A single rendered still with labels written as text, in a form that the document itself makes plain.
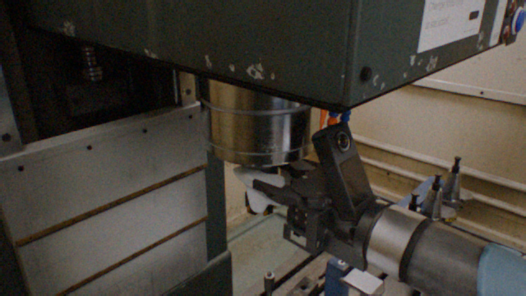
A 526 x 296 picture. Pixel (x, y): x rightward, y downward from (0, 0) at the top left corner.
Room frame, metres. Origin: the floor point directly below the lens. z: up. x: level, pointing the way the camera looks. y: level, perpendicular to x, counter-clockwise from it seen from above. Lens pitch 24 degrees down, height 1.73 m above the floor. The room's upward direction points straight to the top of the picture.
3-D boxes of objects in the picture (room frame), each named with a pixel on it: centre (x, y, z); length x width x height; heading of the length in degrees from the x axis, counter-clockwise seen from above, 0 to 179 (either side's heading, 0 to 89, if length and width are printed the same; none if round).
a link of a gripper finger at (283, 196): (0.45, -0.03, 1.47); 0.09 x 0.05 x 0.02; 60
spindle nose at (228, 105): (0.52, 0.00, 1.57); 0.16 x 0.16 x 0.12
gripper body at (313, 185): (0.43, -0.09, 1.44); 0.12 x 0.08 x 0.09; 47
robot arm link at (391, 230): (0.38, -0.15, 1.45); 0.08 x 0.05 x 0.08; 137
